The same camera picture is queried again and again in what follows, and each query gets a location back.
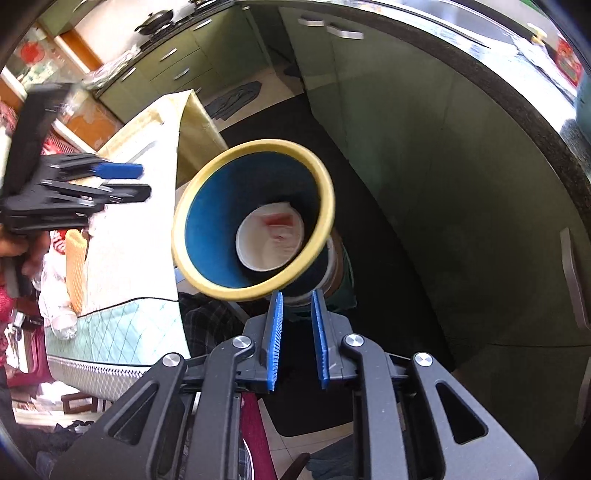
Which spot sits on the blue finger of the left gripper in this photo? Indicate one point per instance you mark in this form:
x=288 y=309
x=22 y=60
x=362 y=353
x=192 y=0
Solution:
x=117 y=171
x=125 y=193

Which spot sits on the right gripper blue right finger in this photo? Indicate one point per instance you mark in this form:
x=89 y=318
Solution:
x=318 y=316

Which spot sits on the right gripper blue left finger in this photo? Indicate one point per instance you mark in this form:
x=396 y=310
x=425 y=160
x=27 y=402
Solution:
x=272 y=339

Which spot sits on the orange foam net sleeve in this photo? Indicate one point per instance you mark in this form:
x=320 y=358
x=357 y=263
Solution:
x=75 y=251

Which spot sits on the clear plastic water bottle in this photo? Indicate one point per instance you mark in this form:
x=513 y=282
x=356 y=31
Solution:
x=54 y=302

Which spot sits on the yellow rimmed trash bin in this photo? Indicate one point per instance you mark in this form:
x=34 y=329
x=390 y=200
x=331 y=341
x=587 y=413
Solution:
x=232 y=185

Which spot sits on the green lower kitchen cabinets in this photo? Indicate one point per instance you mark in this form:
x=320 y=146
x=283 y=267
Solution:
x=462 y=191

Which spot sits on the person left hand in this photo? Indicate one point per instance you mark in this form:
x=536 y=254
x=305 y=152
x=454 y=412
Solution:
x=33 y=249

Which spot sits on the plastic bag on counter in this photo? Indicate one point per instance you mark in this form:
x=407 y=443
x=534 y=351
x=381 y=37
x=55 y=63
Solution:
x=96 y=79

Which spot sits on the patterned tablecloth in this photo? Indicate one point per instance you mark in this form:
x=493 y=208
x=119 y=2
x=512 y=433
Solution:
x=130 y=316

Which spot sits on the black wok on stove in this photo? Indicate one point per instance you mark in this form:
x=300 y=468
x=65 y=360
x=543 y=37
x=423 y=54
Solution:
x=154 y=22

